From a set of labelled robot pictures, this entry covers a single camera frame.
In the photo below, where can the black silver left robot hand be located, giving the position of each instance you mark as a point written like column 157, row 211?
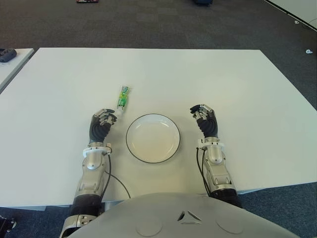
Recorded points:
column 99, row 131

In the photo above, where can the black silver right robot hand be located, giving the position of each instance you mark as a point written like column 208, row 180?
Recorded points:
column 209, row 124

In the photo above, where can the green white toothpaste tube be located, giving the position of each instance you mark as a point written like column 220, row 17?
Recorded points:
column 121, row 100

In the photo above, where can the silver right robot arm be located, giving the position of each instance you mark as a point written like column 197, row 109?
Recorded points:
column 215, row 158

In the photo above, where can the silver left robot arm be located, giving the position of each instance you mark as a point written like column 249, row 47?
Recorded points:
column 92, row 161

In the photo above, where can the white plate with black rim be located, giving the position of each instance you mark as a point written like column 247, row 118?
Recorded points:
column 153, row 141

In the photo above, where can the grey robot torso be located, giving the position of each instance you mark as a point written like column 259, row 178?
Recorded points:
column 173, row 218

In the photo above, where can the dark controller device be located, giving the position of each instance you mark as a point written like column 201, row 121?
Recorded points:
column 7, row 55

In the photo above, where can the dark blue floor object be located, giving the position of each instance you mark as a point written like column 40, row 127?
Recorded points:
column 203, row 2

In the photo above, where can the black robot foot part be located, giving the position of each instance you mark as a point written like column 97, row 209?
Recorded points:
column 6, row 223

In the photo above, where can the red black floor object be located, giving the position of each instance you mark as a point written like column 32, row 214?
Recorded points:
column 83, row 1

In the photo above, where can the white background table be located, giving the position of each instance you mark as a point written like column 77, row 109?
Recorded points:
column 297, row 10

